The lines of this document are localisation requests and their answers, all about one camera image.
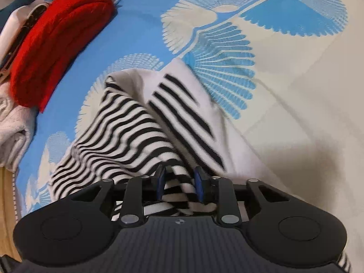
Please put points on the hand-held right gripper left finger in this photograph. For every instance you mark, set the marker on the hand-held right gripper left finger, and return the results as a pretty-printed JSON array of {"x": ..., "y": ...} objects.
[{"x": 159, "y": 184}]

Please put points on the red folded blanket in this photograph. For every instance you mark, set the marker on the red folded blanket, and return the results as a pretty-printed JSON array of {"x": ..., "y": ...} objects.
[{"x": 57, "y": 48}]

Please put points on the wooden bed frame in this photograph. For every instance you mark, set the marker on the wooden bed frame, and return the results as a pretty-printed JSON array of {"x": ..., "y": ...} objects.
[{"x": 6, "y": 204}]

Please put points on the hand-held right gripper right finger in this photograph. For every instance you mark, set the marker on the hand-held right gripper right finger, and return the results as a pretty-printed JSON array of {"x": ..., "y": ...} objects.
[{"x": 200, "y": 186}]

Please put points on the blue white printed bed sheet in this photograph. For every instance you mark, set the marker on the blue white printed bed sheet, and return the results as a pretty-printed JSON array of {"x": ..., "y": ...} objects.
[{"x": 298, "y": 105}]

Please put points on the white folded quilt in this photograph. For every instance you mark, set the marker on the white folded quilt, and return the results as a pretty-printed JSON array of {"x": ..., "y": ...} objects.
[{"x": 14, "y": 130}]

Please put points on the black white striped hooded garment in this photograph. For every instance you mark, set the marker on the black white striped hooded garment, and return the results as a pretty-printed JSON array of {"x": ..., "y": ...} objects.
[{"x": 122, "y": 136}]

